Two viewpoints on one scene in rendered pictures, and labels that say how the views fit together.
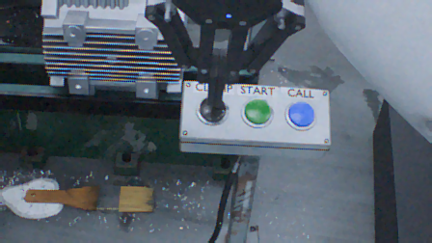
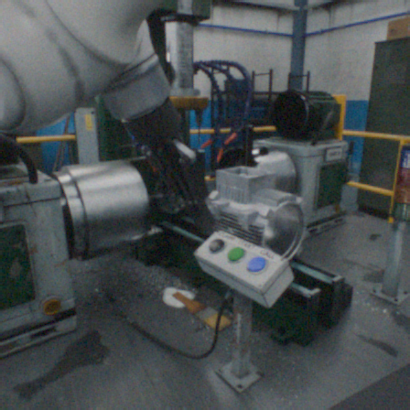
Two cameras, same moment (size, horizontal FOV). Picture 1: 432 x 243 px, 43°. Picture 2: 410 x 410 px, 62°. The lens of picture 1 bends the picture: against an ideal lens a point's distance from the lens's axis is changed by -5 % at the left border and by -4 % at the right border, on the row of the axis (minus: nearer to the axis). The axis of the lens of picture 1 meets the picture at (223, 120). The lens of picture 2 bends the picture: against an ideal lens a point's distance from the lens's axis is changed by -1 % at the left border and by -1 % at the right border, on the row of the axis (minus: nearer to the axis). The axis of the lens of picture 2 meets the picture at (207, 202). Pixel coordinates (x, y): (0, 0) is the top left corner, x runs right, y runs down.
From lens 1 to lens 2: 0.49 m
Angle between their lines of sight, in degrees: 52
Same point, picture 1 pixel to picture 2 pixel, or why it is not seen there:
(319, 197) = (331, 391)
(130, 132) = not seen: hidden behind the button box
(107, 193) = (208, 311)
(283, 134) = (239, 271)
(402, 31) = not seen: outside the picture
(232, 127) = (218, 258)
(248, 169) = (237, 302)
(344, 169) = not seen: hidden behind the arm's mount
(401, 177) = (373, 391)
